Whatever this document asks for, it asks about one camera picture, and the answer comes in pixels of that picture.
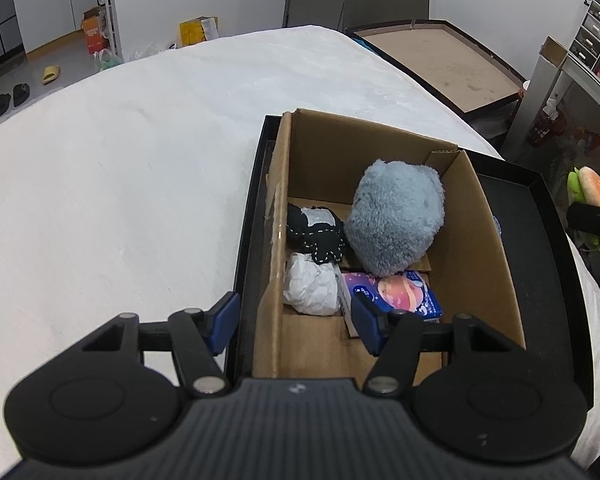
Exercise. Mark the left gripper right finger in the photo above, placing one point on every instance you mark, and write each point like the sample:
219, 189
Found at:
373, 325

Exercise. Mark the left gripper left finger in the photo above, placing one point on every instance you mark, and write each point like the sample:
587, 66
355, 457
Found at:
221, 322

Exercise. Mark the plush hamburger toy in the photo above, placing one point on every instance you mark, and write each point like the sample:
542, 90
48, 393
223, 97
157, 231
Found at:
583, 186

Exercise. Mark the blue tissue packet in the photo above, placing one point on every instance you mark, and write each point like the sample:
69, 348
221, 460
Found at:
408, 291

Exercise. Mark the white paper ball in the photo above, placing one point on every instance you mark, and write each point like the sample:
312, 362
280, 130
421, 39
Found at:
311, 288

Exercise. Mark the denim heart pouch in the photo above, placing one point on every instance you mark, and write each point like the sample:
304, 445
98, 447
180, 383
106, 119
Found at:
497, 225

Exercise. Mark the fluffy grey-blue plush pillow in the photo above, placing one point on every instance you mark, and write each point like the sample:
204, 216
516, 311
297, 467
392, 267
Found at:
397, 211

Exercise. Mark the black stitched heart pouch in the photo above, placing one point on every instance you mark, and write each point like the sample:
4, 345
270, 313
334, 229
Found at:
316, 231

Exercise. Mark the brown cardboard box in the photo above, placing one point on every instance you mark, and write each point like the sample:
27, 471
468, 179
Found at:
318, 160

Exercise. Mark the black shallow tray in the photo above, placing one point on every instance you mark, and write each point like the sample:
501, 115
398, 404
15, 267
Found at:
542, 265

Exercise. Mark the grey metal table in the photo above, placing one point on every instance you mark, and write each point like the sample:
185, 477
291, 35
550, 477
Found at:
556, 69

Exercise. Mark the white bed cover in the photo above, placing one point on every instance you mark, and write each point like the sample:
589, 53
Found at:
122, 199

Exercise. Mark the grey drawer organizer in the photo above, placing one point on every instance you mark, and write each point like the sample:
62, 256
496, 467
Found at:
586, 46

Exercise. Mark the black framed brown board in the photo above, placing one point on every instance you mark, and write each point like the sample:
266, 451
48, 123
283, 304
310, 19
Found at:
452, 66

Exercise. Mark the green plastic bag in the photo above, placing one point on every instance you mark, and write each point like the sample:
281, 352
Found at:
105, 59

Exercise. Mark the yellow cardboard box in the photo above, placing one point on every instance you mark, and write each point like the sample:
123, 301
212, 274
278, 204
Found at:
198, 30

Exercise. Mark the yellow slipper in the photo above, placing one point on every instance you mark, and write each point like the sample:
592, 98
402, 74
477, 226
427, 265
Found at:
50, 74

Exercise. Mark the black slipper right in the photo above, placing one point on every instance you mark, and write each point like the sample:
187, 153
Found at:
20, 94

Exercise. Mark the black slipper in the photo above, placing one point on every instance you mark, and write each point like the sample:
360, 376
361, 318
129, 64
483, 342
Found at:
20, 94
4, 103

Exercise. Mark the orange cardboard box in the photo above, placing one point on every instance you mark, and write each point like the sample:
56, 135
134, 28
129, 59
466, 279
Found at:
94, 29

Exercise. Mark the black slipper left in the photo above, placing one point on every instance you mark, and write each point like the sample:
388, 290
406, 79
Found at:
4, 103

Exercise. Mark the white kitchen cabinet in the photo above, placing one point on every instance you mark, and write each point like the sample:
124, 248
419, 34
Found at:
44, 21

